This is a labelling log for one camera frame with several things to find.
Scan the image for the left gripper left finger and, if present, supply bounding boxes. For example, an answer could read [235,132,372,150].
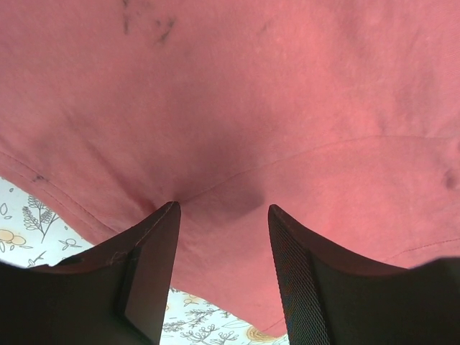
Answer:
[1,202,180,344]

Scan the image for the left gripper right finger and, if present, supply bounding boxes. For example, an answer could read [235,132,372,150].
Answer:
[268,205,459,345]

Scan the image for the dusty pink t shirt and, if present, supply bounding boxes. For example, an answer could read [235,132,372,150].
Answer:
[1,1,459,336]

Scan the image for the floral patterned table mat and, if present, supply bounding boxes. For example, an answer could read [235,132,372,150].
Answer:
[1,179,289,345]

